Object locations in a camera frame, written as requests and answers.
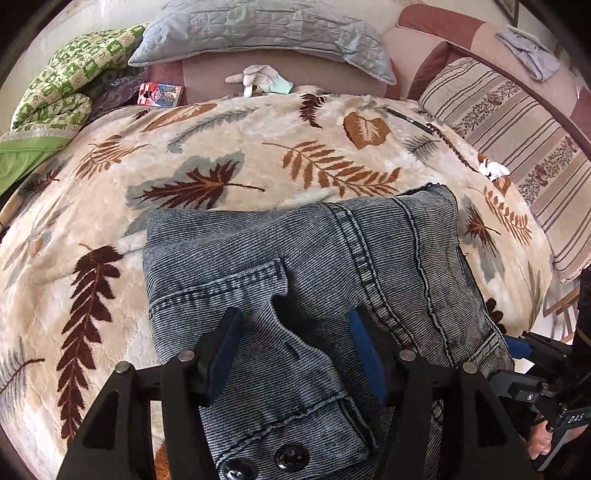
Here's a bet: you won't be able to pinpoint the black pen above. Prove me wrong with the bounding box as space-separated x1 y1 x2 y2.
385 108 437 136

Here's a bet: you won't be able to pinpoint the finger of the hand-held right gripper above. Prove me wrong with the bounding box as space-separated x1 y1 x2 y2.
503 332 578 366

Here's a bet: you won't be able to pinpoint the crumpled grey cloth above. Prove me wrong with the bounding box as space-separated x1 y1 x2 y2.
496 25 561 81

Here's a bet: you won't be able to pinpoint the grey quilted pillow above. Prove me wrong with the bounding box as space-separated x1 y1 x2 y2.
128 0 398 86

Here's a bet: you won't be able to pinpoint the small red blue box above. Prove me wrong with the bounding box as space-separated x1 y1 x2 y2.
139 82 184 108

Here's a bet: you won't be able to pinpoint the green patterned quilt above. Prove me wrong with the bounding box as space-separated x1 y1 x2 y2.
0 24 148 197

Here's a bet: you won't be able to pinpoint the pink maroon sofa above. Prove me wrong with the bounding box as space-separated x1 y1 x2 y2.
143 4 591 158

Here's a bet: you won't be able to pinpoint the crumpled white tissue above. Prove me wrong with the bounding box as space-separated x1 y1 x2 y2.
478 154 511 181

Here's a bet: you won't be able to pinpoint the striped floral cushion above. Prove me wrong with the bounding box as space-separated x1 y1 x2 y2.
418 58 591 283

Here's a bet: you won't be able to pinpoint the wooden chair frame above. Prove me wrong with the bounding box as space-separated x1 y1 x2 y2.
544 284 583 342

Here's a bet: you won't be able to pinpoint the white glove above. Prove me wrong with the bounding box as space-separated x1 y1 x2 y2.
225 65 278 97

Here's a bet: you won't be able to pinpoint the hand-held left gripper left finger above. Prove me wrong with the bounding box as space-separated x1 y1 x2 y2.
55 307 245 480

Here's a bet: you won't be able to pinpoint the grey denim pants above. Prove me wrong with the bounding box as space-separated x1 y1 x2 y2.
142 184 515 480

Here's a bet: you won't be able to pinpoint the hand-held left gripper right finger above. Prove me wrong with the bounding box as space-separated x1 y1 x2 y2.
349 308 539 480

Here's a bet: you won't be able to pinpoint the leaf print blanket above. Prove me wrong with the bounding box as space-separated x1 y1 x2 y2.
0 92 555 472

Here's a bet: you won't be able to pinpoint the person's right hand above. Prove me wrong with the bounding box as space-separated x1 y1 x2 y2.
526 418 557 460

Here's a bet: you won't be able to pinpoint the dark purple cloth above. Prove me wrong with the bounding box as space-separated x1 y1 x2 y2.
90 76 148 121

